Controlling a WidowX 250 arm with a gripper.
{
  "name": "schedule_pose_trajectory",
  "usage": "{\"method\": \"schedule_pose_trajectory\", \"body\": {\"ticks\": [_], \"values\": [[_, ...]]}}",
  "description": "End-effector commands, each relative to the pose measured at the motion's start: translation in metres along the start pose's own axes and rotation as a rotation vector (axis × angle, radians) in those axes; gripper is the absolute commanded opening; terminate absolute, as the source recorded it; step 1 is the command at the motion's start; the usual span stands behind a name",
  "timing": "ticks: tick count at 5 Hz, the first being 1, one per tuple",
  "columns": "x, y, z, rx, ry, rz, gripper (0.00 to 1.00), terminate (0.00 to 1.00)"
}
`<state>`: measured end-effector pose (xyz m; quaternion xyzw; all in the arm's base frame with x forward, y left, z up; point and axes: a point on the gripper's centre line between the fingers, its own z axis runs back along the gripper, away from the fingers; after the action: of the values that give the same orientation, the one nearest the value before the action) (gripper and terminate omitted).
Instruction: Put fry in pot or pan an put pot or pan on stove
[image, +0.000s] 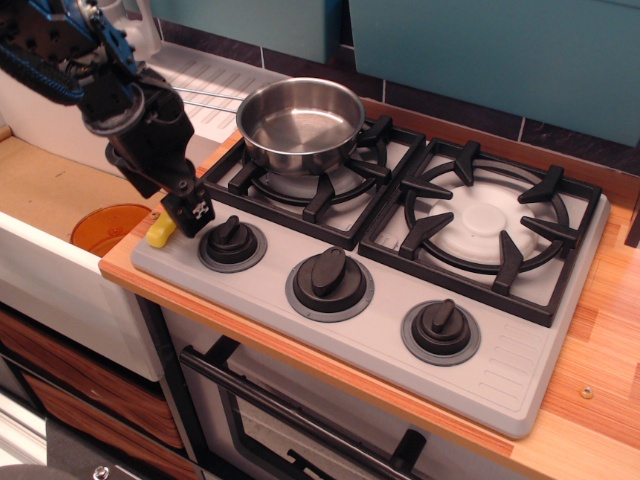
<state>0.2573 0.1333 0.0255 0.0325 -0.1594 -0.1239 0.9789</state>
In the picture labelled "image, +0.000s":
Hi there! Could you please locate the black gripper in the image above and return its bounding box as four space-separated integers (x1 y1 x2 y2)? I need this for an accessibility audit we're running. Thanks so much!
105 72 215 238

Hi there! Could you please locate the yellow toy fry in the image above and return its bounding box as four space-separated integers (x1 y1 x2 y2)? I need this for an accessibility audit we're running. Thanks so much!
145 212 177 249

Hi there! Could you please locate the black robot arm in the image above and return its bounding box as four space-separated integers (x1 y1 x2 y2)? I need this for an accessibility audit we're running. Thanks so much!
1 1 215 238

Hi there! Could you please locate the black left stove knob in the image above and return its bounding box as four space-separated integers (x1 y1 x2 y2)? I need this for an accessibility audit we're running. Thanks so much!
198 215 268 274

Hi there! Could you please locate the black stove knob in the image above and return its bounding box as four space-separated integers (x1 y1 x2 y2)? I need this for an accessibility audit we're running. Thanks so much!
401 299 481 367
285 247 375 323
198 215 268 274

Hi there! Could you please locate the black middle stove knob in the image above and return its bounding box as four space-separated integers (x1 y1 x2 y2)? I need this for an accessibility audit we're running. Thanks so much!
285 247 375 323

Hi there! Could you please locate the grey toy stove top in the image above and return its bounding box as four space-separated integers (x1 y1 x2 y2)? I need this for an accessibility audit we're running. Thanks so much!
129 139 612 441

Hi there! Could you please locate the black right stove knob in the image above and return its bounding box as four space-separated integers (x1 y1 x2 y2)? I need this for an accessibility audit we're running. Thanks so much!
401 299 481 367

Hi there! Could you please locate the orange translucent plate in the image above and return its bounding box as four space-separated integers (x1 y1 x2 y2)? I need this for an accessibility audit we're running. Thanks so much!
70 203 151 257

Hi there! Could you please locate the white toy sink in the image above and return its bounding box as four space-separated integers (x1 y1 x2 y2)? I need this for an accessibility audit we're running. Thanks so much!
0 10 296 383

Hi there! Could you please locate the grey toy faucet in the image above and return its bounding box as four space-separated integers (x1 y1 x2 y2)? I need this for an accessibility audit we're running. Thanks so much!
98 0 161 62

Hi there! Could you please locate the black left burner grate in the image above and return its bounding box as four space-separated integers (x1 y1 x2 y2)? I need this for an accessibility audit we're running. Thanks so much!
204 115 427 250

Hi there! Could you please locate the black burner grate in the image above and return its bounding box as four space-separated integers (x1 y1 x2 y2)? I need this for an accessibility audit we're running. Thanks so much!
204 115 427 250
359 139 610 327

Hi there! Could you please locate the upper wooden drawer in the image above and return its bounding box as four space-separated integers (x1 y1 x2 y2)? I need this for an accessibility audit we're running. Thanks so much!
1 309 175 436

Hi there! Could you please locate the wooden drawer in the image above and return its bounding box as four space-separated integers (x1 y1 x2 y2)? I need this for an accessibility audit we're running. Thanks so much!
24 373 198 480
1 309 175 436

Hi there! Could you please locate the lower wooden drawer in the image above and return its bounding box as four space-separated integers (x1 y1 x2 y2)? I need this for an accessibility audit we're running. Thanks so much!
24 373 198 480

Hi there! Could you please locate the black right burner grate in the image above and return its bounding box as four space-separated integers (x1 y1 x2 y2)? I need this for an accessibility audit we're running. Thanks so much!
359 139 610 327

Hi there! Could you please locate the steel pan with wire handle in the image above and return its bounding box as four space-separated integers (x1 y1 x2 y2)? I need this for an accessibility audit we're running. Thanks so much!
176 77 365 177

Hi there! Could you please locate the oven door with black handle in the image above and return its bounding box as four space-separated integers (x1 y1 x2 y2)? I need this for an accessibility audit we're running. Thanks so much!
179 336 427 479

